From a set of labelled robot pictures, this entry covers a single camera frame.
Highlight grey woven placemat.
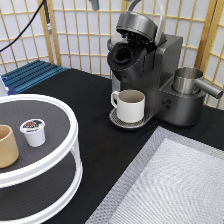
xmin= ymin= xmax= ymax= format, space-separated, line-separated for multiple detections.
xmin=85 ymin=127 xmax=224 ymax=224

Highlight steel milk frother jug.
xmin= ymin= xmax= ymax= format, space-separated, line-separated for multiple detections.
xmin=173 ymin=67 xmax=223 ymax=99

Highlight wooden shoji folding screen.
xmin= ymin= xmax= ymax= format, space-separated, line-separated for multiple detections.
xmin=0 ymin=0 xmax=224 ymax=110

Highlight white ceramic mug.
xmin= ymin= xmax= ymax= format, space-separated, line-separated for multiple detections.
xmin=111 ymin=90 xmax=145 ymax=123

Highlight white two-tier round shelf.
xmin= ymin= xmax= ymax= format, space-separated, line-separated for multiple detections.
xmin=0 ymin=94 xmax=83 ymax=224

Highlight white coffee pod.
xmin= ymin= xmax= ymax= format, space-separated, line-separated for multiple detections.
xmin=20 ymin=119 xmax=46 ymax=147

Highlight tan wooden cup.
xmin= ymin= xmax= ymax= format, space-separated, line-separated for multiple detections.
xmin=0 ymin=125 xmax=19 ymax=168

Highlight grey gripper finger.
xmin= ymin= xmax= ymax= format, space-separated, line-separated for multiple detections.
xmin=89 ymin=0 xmax=99 ymax=10

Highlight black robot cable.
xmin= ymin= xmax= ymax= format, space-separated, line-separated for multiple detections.
xmin=0 ymin=0 xmax=53 ymax=54

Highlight grey pod coffee machine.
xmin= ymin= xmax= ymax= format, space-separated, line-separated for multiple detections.
xmin=107 ymin=0 xmax=205 ymax=130

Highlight blue ribbed metal block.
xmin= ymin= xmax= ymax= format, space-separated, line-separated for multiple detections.
xmin=2 ymin=60 xmax=66 ymax=95

